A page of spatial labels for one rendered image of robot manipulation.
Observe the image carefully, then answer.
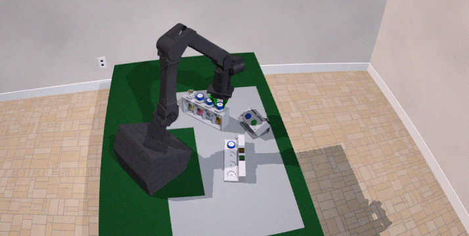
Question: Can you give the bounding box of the white four-tube rack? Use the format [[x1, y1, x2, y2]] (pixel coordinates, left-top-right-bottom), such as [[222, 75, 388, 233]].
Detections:
[[182, 92, 230, 131]]

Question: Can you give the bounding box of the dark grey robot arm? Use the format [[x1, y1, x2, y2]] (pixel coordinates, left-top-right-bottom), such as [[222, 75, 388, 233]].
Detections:
[[143, 23, 245, 152]]

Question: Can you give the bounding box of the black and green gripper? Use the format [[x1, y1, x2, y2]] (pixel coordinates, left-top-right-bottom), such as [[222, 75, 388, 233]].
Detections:
[[207, 80, 235, 108]]

